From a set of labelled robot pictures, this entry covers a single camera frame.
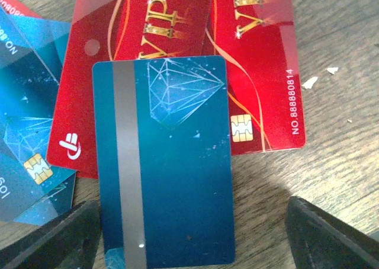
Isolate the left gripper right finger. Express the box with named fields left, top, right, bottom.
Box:
left=285, top=196, right=378, bottom=268

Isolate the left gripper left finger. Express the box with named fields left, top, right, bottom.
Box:
left=1, top=200, right=101, bottom=268

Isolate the blue card with grey stripe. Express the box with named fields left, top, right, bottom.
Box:
left=92, top=56, right=235, bottom=268

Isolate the blue card centre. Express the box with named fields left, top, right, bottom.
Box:
left=1, top=11, right=76, bottom=226

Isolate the red VIP card centre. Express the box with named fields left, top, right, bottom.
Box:
left=47, top=0, right=211, bottom=178

